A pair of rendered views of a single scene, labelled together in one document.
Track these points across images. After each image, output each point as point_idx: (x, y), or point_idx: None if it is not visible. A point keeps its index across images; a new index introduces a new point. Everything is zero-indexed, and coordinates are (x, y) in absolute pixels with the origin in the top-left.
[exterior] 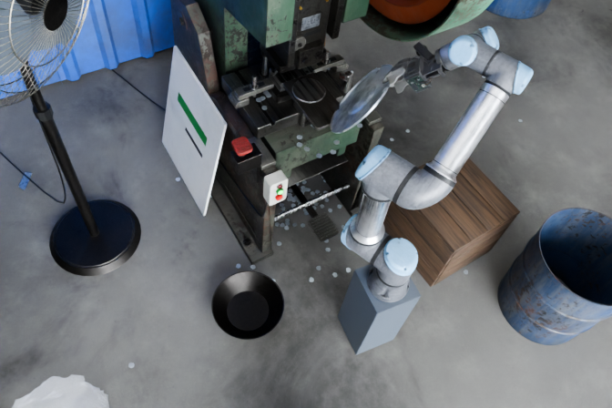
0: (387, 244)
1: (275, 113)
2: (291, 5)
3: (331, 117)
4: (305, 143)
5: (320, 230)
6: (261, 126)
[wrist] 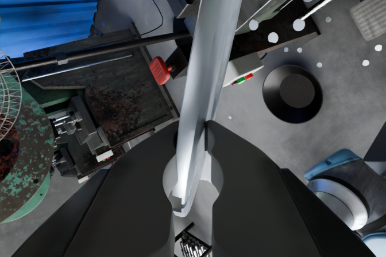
0: (367, 240)
1: None
2: None
3: None
4: None
5: (367, 24)
6: (179, 12)
